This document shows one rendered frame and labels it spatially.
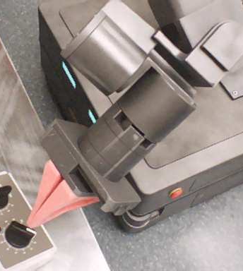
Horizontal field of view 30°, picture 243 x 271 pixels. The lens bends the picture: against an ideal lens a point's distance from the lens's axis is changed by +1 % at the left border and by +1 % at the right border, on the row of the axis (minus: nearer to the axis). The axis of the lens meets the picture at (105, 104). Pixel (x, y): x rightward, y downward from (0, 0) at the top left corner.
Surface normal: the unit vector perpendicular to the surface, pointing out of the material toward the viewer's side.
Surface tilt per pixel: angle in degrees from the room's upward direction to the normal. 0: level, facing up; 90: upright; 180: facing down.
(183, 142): 0
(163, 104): 49
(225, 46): 37
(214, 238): 0
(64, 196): 60
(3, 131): 0
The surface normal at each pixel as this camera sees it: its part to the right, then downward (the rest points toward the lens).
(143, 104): -0.44, -0.14
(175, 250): 0.08, -0.55
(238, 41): 0.18, 0.06
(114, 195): 0.69, -0.69
